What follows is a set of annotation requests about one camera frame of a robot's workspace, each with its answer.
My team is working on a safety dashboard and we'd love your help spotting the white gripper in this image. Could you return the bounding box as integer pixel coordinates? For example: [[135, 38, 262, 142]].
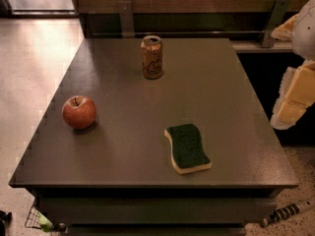
[[271, 0, 315, 130]]

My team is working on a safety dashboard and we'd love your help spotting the red apple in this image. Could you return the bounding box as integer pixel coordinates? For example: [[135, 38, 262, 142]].
[[62, 95, 96, 130]]

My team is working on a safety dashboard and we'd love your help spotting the wooden counter shelf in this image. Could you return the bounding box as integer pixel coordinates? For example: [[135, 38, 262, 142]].
[[72, 0, 308, 53]]

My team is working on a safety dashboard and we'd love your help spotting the green and yellow sponge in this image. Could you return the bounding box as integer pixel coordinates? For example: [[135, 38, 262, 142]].
[[164, 124, 212, 175]]

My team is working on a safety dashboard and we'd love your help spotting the orange soda can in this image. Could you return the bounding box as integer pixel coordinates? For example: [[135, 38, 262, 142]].
[[141, 35, 163, 80]]

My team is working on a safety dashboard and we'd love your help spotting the dark grey table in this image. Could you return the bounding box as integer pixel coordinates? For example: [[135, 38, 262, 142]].
[[10, 38, 298, 236]]

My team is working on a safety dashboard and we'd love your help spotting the right metal bracket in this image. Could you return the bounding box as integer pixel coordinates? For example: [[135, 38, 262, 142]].
[[261, 0, 291, 48]]

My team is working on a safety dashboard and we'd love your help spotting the metal bracket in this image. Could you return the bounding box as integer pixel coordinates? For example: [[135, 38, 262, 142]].
[[261, 0, 291, 48], [118, 0, 135, 38]]

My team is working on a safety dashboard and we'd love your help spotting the striped black white handle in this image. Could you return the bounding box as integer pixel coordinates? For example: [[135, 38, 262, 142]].
[[261, 198, 315, 227]]

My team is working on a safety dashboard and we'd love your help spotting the left metal bracket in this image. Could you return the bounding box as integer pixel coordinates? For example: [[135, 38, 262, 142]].
[[118, 0, 135, 38]]

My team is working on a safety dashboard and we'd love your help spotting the wire basket with green item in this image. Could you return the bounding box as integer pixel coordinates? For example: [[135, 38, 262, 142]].
[[25, 206, 53, 232]]

